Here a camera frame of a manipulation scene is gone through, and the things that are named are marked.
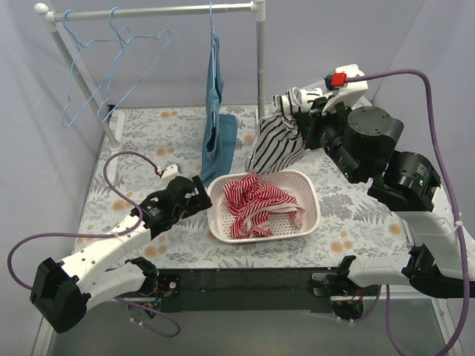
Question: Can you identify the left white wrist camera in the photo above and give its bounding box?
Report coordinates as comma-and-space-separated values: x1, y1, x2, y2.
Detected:
160, 164, 182, 181

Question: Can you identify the floral table cloth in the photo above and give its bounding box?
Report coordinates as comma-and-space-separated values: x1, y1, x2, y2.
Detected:
76, 107, 408, 268

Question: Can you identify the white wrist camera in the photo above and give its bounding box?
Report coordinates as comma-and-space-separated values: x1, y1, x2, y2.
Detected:
160, 164, 182, 181
303, 64, 371, 115

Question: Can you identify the light blue wire hanger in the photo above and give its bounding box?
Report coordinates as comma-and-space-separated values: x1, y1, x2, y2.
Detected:
61, 7, 131, 129

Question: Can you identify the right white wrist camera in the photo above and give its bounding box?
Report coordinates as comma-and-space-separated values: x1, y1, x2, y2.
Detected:
303, 64, 371, 115

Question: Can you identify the grey white clothes rack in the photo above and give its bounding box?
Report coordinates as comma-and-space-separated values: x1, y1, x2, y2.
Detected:
34, 1, 266, 152

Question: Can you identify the white plastic laundry basket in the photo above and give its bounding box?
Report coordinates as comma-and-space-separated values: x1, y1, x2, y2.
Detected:
207, 170, 321, 244

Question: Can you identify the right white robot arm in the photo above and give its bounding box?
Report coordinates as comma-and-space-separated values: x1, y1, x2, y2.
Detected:
295, 98, 474, 298

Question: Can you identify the black white striped tank top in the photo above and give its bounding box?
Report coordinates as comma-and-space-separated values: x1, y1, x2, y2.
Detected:
245, 87, 324, 174

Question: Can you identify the blue hanger holding garment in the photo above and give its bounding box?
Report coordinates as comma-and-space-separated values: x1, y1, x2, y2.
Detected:
209, 1, 216, 60

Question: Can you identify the blue hanging garment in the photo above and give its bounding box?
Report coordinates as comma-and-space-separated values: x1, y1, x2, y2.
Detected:
200, 33, 238, 186

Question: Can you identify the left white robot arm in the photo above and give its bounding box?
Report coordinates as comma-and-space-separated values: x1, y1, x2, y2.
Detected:
30, 175, 212, 333

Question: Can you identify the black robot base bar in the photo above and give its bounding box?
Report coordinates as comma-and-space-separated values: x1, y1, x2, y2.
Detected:
114, 265, 376, 314

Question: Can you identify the red white striped garment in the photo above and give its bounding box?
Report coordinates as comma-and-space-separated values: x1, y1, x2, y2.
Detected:
223, 174, 306, 240

